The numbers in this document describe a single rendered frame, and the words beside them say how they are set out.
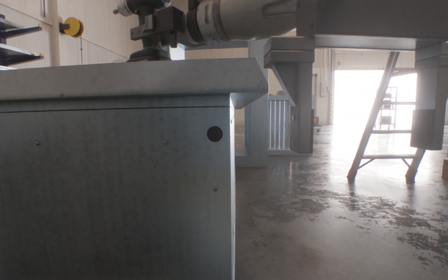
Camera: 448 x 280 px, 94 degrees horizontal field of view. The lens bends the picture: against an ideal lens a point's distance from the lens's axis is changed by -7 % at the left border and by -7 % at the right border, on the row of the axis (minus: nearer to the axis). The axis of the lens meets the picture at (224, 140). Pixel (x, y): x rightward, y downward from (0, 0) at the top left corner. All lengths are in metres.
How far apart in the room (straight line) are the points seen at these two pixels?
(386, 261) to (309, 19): 0.99
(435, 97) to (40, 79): 0.58
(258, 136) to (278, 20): 1.93
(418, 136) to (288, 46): 0.17
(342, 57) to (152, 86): 10.73
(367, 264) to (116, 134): 0.95
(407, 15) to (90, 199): 0.56
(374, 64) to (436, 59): 11.20
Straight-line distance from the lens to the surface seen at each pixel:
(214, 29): 0.49
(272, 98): 3.01
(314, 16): 0.22
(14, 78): 0.57
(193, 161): 0.44
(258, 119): 2.30
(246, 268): 0.93
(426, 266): 1.16
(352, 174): 2.13
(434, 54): 0.29
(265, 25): 0.45
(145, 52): 0.60
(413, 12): 0.27
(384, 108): 9.58
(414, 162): 2.39
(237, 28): 0.47
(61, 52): 7.05
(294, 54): 0.21
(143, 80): 0.42
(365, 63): 11.33
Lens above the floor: 0.56
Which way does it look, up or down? 7 degrees down
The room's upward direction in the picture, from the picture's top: 1 degrees counter-clockwise
